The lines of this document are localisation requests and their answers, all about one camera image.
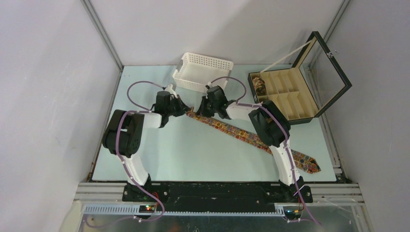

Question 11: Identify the colourful patterned tie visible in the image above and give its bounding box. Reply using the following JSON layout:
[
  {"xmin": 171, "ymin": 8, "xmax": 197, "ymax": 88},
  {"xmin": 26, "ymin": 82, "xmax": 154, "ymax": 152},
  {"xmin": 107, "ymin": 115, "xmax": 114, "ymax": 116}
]
[{"xmin": 186, "ymin": 108, "xmax": 321, "ymax": 174}]

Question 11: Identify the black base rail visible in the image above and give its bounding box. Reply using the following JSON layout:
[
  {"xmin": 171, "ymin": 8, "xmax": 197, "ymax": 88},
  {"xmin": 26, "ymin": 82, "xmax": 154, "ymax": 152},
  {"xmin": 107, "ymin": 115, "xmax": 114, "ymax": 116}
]
[{"xmin": 122, "ymin": 181, "xmax": 313, "ymax": 213}]

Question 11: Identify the purple cable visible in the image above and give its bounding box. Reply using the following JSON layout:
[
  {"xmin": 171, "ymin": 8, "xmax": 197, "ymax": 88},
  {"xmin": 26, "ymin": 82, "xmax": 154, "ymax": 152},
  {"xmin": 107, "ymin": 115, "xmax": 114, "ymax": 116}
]
[
  {"xmin": 84, "ymin": 81, "xmax": 176, "ymax": 229},
  {"xmin": 207, "ymin": 76, "xmax": 322, "ymax": 227}
]

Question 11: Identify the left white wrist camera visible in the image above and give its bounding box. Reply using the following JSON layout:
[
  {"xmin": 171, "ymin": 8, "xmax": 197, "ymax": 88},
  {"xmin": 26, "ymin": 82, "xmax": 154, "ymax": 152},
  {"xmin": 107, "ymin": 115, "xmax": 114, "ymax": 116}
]
[{"xmin": 163, "ymin": 84, "xmax": 177, "ymax": 97}]

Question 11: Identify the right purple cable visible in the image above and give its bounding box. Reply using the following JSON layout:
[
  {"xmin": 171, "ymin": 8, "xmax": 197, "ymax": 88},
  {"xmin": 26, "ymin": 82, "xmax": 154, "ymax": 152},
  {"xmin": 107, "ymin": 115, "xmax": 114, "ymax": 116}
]
[{"xmin": 207, "ymin": 76, "xmax": 322, "ymax": 227}]

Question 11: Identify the white perforated plastic basket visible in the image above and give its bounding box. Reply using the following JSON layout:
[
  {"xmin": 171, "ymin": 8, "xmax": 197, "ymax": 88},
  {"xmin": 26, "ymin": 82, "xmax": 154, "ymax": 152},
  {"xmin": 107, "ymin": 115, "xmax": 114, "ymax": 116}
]
[{"xmin": 172, "ymin": 52, "xmax": 234, "ymax": 93}]

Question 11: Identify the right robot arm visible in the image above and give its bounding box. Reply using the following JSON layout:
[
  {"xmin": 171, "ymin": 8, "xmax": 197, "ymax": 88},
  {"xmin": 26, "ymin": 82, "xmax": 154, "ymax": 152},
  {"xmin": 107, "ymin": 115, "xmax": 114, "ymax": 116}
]
[{"xmin": 197, "ymin": 86, "xmax": 301, "ymax": 202}]

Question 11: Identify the black compartment tie box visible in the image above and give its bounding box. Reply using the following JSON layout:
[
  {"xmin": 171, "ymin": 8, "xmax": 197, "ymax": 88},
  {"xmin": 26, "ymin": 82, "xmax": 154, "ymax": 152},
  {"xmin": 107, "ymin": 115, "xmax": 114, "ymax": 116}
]
[{"xmin": 248, "ymin": 31, "xmax": 352, "ymax": 125}]

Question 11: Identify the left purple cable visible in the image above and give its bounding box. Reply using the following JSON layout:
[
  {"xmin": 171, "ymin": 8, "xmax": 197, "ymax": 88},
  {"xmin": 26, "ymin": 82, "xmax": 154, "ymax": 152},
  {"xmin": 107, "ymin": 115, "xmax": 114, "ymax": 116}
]
[{"xmin": 84, "ymin": 81, "xmax": 176, "ymax": 229}]

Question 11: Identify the rolled tie far compartment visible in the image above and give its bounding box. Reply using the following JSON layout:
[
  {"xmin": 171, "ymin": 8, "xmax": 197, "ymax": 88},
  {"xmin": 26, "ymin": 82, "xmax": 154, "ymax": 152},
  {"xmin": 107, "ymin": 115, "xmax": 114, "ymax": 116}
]
[{"xmin": 252, "ymin": 76, "xmax": 266, "ymax": 96}]

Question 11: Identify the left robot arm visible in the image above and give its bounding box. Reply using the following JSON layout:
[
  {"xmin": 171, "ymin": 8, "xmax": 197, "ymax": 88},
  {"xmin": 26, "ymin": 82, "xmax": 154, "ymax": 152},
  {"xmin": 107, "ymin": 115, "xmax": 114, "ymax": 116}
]
[{"xmin": 102, "ymin": 90, "xmax": 190, "ymax": 201}]

